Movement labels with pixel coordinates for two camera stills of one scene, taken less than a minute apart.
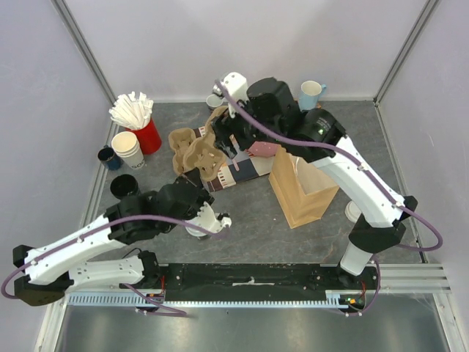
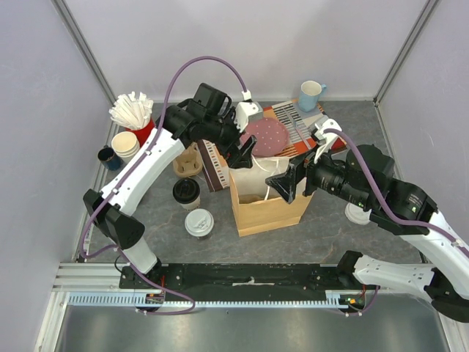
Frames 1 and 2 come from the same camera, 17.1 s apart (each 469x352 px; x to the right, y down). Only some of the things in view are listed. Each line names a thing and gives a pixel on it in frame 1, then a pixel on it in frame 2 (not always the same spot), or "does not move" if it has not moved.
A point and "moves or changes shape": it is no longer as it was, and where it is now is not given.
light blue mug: x=311 y=92 does not move
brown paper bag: x=303 y=192 moves or changes shape
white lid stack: x=352 y=211 does not move
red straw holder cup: x=149 y=138 does not move
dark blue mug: x=108 y=155 does not move
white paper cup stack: x=127 y=145 does not move
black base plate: x=265 y=281 does not move
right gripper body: x=224 y=129 → x=304 y=177
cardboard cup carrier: x=202 y=153 → x=247 y=199
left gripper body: x=204 y=197 → x=227 y=131
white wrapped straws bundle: x=130 y=111 does not move
